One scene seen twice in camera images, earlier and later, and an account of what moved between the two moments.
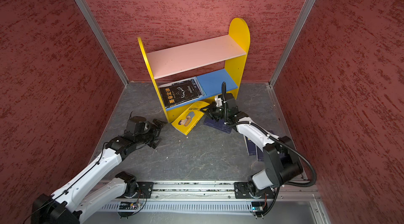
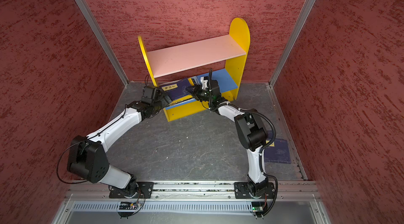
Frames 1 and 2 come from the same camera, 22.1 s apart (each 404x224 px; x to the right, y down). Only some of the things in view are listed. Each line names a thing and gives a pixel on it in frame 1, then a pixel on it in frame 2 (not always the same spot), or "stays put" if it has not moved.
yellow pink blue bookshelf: x=201 y=71 stays put
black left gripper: x=156 y=130 to x=164 y=102
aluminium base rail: x=281 y=192 stays put
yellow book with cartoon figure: x=189 y=116 to x=183 y=98
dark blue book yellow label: x=219 y=124 to x=177 y=89
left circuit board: x=128 y=205 stays put
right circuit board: x=258 y=206 stays put
